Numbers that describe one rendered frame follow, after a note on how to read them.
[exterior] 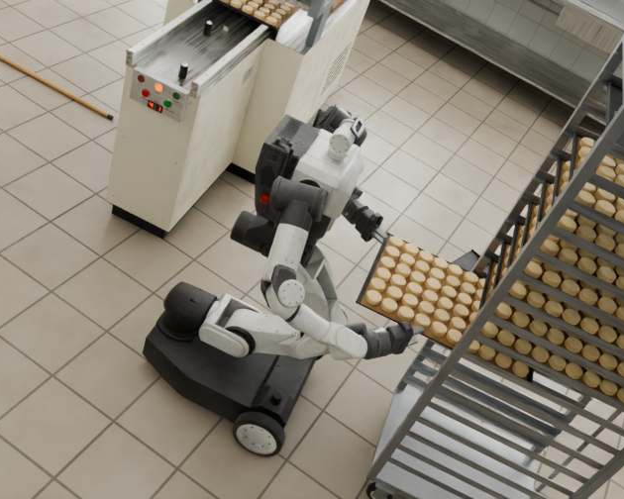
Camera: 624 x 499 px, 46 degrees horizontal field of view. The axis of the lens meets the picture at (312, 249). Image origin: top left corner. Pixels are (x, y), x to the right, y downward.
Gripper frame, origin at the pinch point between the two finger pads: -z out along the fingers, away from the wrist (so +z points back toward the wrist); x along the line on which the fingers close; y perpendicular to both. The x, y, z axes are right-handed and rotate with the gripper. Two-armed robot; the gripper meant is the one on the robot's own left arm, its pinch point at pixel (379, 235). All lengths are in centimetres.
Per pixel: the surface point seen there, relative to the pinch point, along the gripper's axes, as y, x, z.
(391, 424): 7, -72, -39
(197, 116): -13, -12, 93
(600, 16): 323, 2, 101
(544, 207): 10, 44, -40
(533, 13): 375, -40, 173
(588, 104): 23, 72, -30
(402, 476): -6, -72, -58
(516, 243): 13.5, 26.3, -38.2
